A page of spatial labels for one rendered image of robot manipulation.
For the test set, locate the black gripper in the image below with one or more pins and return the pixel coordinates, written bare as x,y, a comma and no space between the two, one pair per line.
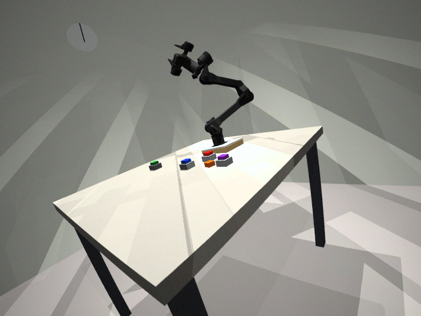
187,47

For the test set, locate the blue button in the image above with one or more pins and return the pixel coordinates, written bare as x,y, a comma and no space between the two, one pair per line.
186,164

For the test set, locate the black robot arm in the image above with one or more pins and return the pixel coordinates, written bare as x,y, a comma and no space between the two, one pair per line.
208,78

